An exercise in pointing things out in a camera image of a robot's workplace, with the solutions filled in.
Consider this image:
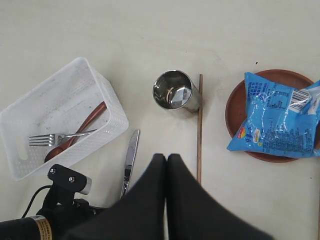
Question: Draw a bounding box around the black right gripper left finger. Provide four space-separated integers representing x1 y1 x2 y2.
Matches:
63 153 167 240

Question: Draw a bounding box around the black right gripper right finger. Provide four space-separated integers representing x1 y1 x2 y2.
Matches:
166 154 273 240

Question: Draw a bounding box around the brown wooden chopstick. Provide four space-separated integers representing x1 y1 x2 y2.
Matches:
196 74 203 184

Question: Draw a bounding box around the round brown wooden plate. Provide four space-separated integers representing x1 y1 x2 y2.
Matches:
225 69 320 163

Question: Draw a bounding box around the shiny steel cup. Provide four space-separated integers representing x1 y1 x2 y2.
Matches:
152 69 202 114

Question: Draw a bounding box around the blue snack packet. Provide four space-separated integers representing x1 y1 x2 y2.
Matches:
227 72 320 159

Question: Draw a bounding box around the white perforated plastic basket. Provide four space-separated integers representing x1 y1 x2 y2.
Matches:
0 57 129 181

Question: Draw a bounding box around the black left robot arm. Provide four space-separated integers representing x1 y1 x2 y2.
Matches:
0 198 105 240

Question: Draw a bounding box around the brown wooden spoon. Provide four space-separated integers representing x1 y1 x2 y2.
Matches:
44 101 107 163

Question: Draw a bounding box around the silver metal fork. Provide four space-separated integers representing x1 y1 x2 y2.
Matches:
28 129 96 147

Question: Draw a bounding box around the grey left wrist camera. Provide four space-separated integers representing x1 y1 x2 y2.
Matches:
47 164 92 195

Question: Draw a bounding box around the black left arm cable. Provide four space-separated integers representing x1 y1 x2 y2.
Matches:
21 184 52 219

